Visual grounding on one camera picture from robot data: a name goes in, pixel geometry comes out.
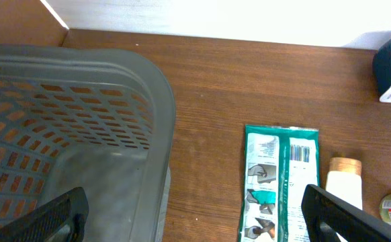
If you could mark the green white package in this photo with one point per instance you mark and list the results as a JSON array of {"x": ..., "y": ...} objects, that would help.
[{"x": 279, "y": 163}]

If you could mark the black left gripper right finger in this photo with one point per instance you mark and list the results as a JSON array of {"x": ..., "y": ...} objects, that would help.
[{"x": 328, "y": 218}]

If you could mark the grey plastic basket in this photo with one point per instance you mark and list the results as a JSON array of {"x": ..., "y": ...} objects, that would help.
[{"x": 101, "y": 120}]

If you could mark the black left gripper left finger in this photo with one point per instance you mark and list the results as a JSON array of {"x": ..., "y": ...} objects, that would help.
[{"x": 61, "y": 219}]

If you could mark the white tube tan cap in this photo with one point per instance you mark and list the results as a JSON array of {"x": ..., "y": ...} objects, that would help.
[{"x": 344, "y": 180}]

